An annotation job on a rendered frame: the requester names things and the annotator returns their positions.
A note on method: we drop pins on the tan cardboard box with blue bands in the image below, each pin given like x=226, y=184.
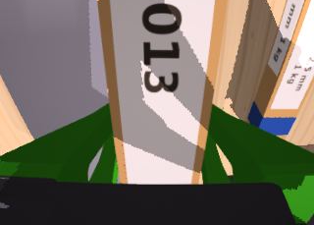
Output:
x=289, y=72

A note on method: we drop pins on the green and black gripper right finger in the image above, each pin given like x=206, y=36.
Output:
x=257, y=156

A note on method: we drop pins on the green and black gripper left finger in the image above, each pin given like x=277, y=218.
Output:
x=65, y=154

